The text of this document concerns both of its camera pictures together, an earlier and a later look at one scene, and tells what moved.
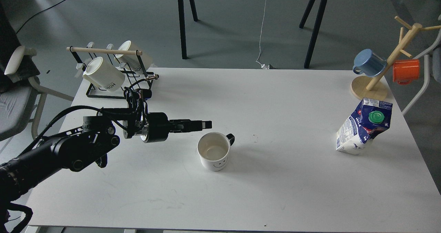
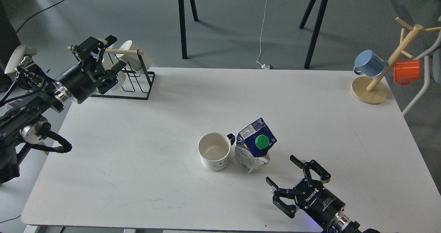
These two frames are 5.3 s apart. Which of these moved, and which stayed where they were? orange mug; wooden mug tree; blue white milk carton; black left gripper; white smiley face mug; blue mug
Moved: blue white milk carton; black left gripper
Stayed: white smiley face mug; wooden mug tree; blue mug; orange mug
